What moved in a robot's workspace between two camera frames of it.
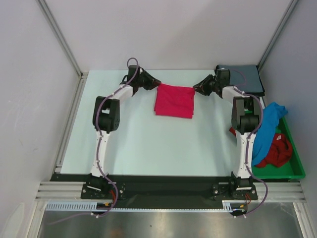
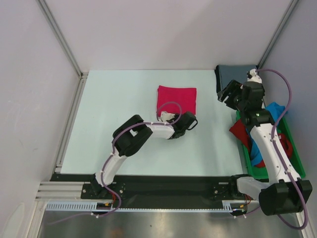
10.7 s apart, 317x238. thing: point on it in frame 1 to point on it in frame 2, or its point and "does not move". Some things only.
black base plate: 165,188 does not move
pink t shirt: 174,101 does not move
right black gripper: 203,86 to 234,87
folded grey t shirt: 245,78 does not move
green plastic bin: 294,169 does not move
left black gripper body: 138,80 to 177,116
